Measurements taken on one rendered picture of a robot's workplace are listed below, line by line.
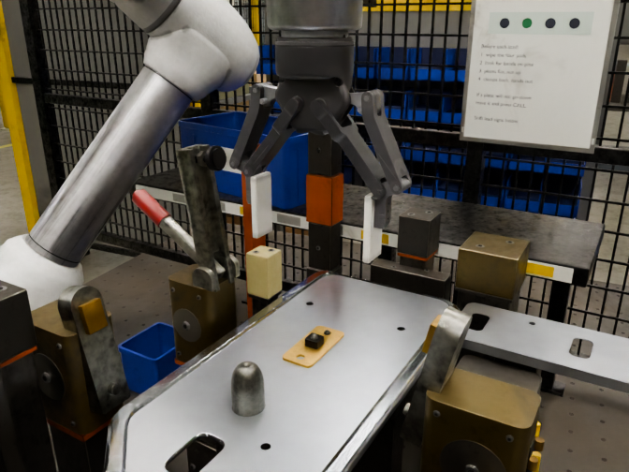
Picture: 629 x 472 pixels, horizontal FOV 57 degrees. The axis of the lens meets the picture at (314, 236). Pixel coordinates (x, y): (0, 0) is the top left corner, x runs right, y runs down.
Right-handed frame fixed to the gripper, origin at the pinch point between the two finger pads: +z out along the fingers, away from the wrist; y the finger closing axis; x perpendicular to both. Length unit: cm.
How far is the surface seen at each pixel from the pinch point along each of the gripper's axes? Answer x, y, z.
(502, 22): -54, -4, -21
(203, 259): 1.8, 14.3, 5.2
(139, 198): 0.9, 25.0, -0.6
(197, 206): 1.8, 14.7, -1.4
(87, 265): -149, 243, 113
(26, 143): -141, 269, 43
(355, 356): -0.6, -5.0, 13.6
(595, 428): -44, -30, 44
